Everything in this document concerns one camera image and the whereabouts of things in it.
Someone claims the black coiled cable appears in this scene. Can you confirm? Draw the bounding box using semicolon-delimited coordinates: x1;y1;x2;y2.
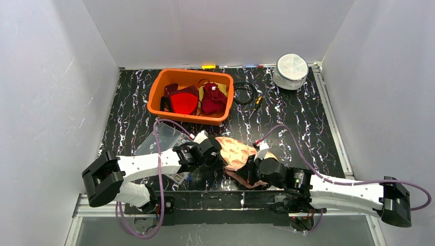
233;82;257;105

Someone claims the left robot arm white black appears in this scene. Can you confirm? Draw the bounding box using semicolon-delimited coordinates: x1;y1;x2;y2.
82;137;227;210

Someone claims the orange plastic basin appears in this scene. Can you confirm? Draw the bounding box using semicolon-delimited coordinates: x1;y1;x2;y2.
147;69;234;126

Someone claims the orange black screwdriver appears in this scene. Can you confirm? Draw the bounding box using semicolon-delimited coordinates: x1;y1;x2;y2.
248;96;263;120

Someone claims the dark red bra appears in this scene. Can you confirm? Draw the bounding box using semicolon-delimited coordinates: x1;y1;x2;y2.
199;81;228;115

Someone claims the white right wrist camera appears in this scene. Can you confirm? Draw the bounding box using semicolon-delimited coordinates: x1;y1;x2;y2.
254;141;269;161

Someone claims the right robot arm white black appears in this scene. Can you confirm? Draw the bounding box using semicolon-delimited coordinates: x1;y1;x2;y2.
236;156;412;228

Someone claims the clear plastic screw organizer box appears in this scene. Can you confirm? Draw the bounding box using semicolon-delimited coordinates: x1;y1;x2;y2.
133;123;191;185

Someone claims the peach print mesh laundry bag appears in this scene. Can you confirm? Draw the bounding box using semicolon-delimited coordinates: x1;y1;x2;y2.
216;137;277;189

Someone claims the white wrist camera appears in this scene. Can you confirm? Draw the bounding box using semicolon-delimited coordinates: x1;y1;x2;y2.
189;130;208;144
254;141;269;161

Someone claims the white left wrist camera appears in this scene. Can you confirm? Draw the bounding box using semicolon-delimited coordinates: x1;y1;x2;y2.
189;130;208;144

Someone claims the yellow marker at wall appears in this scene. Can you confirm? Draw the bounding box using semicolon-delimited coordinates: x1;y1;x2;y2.
201;65;218;69

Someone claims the bright red bra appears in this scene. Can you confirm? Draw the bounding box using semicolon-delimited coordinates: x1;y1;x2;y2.
160;83;199;115

